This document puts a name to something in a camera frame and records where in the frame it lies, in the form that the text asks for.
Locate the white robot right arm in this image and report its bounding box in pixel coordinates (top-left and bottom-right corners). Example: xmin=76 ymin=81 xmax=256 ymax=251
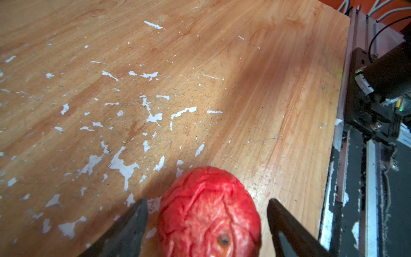
xmin=355 ymin=25 xmax=411 ymax=100

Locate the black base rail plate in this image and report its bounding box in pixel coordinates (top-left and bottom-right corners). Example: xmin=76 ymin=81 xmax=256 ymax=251
xmin=317 ymin=48 xmax=411 ymax=257

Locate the netted apple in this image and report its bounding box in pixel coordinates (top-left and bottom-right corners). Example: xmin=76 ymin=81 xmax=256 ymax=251
xmin=157 ymin=167 xmax=262 ymax=257

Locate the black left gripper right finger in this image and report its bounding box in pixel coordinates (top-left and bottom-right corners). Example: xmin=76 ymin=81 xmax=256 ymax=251
xmin=267 ymin=198 xmax=333 ymax=257

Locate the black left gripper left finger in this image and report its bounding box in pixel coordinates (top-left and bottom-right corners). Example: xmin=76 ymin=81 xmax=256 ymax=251
xmin=80 ymin=198 xmax=148 ymax=257

